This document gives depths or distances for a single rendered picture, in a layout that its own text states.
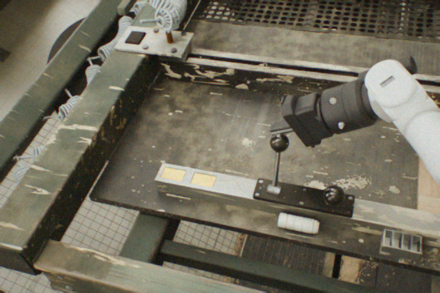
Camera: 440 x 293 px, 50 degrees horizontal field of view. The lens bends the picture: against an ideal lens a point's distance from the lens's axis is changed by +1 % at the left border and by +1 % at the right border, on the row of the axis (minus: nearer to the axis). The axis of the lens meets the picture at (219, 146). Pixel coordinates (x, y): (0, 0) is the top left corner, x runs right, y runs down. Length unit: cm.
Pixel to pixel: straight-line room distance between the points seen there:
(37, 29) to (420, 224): 660
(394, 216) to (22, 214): 72
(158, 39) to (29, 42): 580
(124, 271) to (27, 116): 89
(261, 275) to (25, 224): 47
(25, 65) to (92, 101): 565
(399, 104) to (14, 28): 663
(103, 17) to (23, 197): 116
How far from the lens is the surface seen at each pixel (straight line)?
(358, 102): 86
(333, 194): 85
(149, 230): 106
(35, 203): 102
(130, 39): 132
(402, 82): 81
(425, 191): 107
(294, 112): 91
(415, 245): 101
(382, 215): 99
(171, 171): 105
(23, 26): 721
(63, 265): 98
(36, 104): 173
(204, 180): 102
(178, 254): 104
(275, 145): 93
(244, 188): 100
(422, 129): 78
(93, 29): 199
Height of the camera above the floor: 179
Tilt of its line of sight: 9 degrees down
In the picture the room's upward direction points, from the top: 61 degrees counter-clockwise
